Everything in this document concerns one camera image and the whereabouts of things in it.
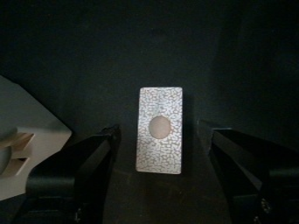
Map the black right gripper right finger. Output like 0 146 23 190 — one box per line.
198 119 299 224

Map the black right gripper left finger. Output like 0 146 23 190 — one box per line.
14 124 122 224

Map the white knife block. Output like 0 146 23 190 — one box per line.
0 74 74 202

